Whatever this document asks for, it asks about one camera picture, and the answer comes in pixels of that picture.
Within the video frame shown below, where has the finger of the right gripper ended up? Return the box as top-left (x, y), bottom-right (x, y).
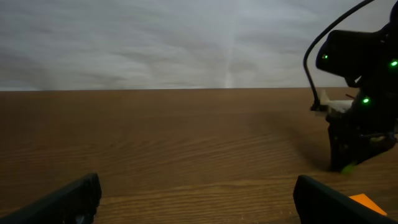
top-left (356, 136), bottom-right (398, 165)
top-left (327, 132), bottom-right (359, 173)

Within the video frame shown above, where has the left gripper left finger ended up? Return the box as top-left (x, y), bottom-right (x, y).
top-left (0, 172), bottom-right (103, 224)

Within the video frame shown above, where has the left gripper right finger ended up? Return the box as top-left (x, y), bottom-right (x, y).
top-left (292, 174), bottom-right (398, 224)

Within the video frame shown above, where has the green cube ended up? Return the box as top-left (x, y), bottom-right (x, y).
top-left (340, 162), bottom-right (357, 174)

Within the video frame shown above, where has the orange cube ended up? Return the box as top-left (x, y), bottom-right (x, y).
top-left (348, 193), bottom-right (388, 217)

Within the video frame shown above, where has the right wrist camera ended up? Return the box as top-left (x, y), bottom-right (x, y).
top-left (315, 89), bottom-right (354, 118)

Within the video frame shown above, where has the black cable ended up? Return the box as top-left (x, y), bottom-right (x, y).
top-left (303, 0), bottom-right (376, 111)

